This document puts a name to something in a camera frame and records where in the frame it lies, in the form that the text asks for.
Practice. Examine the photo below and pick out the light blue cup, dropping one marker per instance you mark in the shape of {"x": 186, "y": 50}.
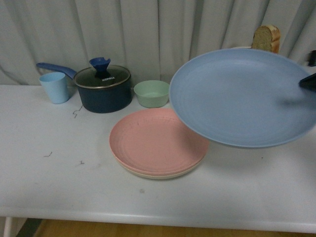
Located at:
{"x": 55, "y": 86}

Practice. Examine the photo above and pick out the green bowl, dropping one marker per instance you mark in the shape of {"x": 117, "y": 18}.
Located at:
{"x": 152, "y": 93}

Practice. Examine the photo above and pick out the blue plate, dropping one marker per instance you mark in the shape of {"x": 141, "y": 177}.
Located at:
{"x": 243, "y": 98}

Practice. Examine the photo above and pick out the bread slice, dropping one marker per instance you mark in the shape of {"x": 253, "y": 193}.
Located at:
{"x": 267, "y": 38}

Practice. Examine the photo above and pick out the grey curtain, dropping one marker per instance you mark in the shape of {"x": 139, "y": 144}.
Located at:
{"x": 152, "y": 38}

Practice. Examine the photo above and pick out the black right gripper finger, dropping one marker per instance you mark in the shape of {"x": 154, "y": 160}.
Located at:
{"x": 308, "y": 82}

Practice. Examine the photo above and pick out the glass pot lid blue knob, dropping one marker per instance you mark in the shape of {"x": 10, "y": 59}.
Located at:
{"x": 101, "y": 74}

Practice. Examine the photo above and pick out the dark blue saucepan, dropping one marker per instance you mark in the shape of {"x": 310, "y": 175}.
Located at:
{"x": 106, "y": 100}

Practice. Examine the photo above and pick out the cream plate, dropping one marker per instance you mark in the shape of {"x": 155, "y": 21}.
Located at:
{"x": 165, "y": 169}

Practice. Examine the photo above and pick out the pink plate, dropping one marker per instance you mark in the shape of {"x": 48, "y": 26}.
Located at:
{"x": 151, "y": 135}

